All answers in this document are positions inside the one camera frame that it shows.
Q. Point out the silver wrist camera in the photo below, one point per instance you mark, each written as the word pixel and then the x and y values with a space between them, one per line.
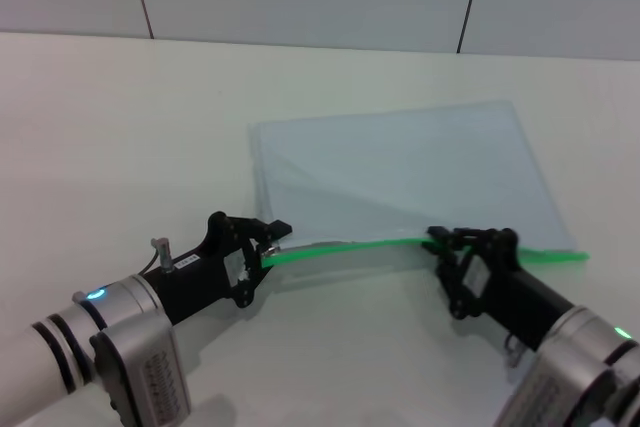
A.
pixel 150 367
pixel 550 392

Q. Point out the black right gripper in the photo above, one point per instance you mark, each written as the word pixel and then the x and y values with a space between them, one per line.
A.
pixel 510 292

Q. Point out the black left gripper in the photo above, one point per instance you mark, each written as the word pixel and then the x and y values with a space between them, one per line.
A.
pixel 210 272

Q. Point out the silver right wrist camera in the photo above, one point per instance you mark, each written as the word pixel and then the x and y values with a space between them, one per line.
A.
pixel 550 392

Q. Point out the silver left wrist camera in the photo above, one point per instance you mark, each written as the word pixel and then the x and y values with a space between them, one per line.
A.
pixel 150 367

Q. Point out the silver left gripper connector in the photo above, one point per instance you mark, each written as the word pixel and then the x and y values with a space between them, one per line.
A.
pixel 163 253

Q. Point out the transparent green-zip document bag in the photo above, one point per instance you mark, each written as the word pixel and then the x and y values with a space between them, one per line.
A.
pixel 400 172

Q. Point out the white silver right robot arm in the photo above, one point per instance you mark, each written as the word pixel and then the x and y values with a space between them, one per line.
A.
pixel 595 332

